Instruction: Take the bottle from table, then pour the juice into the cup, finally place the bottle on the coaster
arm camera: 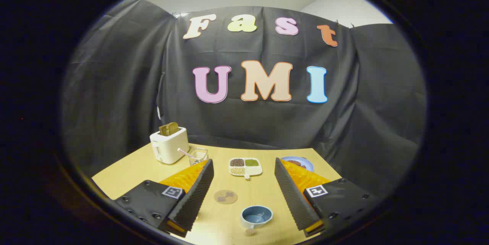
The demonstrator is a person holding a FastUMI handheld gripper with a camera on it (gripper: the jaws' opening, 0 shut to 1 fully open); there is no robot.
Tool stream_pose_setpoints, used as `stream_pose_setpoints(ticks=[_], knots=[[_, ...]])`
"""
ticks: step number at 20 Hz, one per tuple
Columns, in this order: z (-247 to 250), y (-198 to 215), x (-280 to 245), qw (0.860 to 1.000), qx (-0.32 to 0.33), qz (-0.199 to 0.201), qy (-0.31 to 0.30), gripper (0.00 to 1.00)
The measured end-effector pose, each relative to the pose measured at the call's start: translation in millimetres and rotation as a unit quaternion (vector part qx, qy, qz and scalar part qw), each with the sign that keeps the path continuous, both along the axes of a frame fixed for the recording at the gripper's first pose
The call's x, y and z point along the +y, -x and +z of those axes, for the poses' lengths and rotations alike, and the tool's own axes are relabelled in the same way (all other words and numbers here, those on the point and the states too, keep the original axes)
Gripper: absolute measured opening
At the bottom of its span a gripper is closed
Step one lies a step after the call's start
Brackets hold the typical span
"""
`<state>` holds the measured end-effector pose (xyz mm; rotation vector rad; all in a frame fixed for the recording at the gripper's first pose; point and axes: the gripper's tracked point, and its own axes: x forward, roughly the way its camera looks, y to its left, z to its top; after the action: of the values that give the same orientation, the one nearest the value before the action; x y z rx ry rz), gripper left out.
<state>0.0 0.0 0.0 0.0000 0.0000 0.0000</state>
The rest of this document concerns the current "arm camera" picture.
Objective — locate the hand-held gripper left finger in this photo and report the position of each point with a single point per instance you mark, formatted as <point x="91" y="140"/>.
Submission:
<point x="195" y="195"/>

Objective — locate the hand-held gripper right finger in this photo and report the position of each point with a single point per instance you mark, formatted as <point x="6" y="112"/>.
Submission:
<point x="292" y="195"/>

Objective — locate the round brown coaster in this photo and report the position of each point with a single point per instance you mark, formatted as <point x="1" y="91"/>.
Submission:
<point x="225" y="196"/>

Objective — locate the blue cup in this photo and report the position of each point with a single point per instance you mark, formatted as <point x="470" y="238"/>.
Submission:
<point x="256" y="216"/>

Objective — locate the blue plate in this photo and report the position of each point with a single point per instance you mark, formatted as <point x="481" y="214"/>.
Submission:
<point x="303" y="163"/>

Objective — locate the wooden table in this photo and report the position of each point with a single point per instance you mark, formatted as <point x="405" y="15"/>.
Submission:
<point x="252" y="187"/>

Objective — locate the white divided snack tray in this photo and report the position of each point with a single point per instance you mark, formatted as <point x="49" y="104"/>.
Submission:
<point x="245" y="167"/>

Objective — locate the white toaster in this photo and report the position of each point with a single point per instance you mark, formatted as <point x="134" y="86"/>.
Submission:
<point x="168" y="146"/>

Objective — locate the brown toast slice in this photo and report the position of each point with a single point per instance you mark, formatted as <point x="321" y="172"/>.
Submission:
<point x="168" y="128"/>

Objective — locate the black backdrop cloth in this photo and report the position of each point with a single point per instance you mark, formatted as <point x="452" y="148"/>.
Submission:
<point x="244" y="84"/>

